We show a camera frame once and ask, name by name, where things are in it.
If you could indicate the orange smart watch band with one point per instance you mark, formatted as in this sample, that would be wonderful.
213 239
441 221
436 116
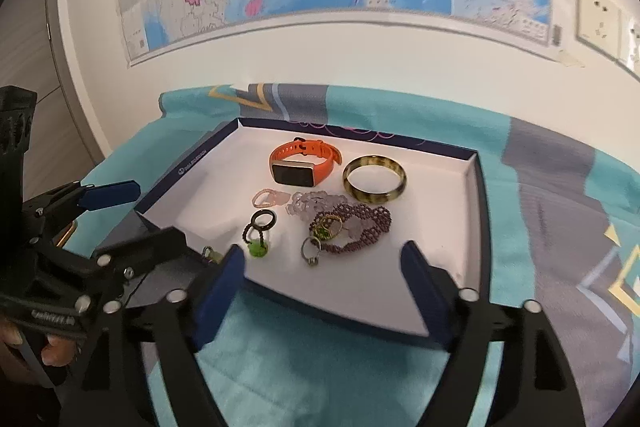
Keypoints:
303 163

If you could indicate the teal grey patterned cloth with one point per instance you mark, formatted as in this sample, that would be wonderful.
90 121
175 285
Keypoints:
564 228

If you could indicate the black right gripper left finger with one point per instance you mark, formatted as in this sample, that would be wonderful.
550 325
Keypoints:
183 322

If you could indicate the grey wooden door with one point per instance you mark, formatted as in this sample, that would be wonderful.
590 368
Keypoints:
62 146

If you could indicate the dark blue shallow box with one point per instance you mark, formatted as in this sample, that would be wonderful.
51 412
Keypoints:
317 248

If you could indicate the tortoiseshell bangle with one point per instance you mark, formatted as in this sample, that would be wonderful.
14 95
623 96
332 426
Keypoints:
377 161

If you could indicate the white wall socket panel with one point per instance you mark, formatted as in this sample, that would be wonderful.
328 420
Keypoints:
598 25

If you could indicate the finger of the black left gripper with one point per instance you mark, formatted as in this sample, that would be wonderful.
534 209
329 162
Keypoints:
97 197
132 258

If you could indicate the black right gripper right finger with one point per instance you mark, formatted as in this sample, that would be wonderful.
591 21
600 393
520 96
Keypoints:
535 386

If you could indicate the person's left hand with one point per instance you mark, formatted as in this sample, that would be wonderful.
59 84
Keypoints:
57 352

